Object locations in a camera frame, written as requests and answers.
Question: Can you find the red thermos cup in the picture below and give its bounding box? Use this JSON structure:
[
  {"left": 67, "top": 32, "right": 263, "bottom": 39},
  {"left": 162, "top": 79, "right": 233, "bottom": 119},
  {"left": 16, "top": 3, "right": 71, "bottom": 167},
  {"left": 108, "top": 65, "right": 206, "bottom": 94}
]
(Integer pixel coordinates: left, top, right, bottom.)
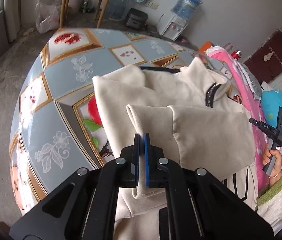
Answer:
[{"left": 231, "top": 50, "right": 242, "bottom": 60}]

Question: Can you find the right hand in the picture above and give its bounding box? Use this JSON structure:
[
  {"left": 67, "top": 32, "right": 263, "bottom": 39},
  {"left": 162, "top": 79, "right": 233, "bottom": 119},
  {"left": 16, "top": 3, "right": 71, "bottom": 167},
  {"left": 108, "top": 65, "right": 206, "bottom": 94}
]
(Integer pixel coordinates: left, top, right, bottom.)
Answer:
[{"left": 262, "top": 144, "right": 282, "bottom": 179}]

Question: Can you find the white plastic bag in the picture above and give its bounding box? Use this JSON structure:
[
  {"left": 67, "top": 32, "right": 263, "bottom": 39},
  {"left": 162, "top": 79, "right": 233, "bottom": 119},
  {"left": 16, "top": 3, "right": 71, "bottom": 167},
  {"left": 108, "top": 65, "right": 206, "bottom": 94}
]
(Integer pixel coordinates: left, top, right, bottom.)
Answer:
[{"left": 35, "top": 0, "right": 61, "bottom": 34}]

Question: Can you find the blue pink rolled quilt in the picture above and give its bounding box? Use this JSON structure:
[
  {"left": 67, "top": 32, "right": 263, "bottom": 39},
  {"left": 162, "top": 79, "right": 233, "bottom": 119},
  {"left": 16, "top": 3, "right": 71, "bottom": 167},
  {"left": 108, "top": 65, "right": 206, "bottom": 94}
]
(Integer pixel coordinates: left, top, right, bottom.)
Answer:
[{"left": 261, "top": 90, "right": 282, "bottom": 127}]

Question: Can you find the grey window curtain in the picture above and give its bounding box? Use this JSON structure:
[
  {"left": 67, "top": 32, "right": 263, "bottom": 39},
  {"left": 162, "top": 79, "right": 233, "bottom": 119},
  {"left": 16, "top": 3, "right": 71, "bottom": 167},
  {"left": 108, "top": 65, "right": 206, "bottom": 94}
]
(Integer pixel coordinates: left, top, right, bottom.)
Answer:
[{"left": 3, "top": 0, "right": 21, "bottom": 43}]

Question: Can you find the cream beige coat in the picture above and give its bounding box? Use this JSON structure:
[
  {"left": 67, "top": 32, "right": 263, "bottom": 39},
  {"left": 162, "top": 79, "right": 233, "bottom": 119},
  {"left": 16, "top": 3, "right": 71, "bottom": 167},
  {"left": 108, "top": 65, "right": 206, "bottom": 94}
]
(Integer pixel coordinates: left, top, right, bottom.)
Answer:
[{"left": 92, "top": 56, "right": 259, "bottom": 240}]

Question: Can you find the green white sleeve forearm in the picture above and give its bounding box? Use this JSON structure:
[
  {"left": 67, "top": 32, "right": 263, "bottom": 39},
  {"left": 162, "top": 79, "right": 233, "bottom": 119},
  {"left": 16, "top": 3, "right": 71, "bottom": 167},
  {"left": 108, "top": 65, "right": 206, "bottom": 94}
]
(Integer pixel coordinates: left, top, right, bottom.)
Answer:
[{"left": 257, "top": 177, "right": 282, "bottom": 235}]

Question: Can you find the dark red door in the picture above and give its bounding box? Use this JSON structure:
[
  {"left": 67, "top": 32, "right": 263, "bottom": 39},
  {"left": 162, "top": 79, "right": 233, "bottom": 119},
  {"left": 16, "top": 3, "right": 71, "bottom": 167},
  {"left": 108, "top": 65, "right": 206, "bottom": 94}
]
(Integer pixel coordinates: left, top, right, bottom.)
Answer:
[{"left": 244, "top": 30, "right": 282, "bottom": 83}]

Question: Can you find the grey lace pillow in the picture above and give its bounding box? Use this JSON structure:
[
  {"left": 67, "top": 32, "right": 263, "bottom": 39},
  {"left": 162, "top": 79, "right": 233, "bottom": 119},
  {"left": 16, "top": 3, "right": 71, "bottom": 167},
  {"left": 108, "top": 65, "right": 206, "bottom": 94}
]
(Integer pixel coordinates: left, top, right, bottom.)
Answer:
[{"left": 236, "top": 62, "right": 262, "bottom": 101}]

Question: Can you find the white wall socket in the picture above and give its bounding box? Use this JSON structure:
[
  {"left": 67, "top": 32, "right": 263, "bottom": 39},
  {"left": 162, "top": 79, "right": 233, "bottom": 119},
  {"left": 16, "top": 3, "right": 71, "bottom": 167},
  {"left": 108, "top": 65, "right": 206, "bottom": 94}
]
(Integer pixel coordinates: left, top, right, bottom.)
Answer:
[{"left": 145, "top": 1, "right": 158, "bottom": 10}]

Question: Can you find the white water dispenser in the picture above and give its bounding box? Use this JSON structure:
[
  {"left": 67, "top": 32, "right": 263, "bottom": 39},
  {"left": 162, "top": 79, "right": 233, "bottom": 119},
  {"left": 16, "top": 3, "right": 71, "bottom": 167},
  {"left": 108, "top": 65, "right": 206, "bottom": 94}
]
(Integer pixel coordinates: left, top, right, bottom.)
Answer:
[{"left": 157, "top": 12, "right": 188, "bottom": 41}]

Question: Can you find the pink floral blanket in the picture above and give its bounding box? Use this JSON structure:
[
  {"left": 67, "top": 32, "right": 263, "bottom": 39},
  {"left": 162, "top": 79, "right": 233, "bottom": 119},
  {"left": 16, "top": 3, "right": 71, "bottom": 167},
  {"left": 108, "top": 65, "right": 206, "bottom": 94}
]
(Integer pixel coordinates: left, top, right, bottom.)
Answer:
[{"left": 205, "top": 45, "right": 282, "bottom": 210}]

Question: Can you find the blue patterned tablecloth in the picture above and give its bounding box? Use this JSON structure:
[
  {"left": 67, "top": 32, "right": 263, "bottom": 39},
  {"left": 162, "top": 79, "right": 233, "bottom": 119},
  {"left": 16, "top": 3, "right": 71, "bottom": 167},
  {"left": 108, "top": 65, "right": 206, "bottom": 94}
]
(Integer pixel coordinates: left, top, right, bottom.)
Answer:
[{"left": 9, "top": 28, "right": 241, "bottom": 214}]

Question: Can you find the black rice cooker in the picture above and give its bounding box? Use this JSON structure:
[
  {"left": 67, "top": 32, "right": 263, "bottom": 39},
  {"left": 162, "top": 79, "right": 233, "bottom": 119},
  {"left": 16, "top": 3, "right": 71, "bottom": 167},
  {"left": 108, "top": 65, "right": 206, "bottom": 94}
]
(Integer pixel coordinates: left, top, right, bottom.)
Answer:
[{"left": 124, "top": 8, "right": 148, "bottom": 30}]

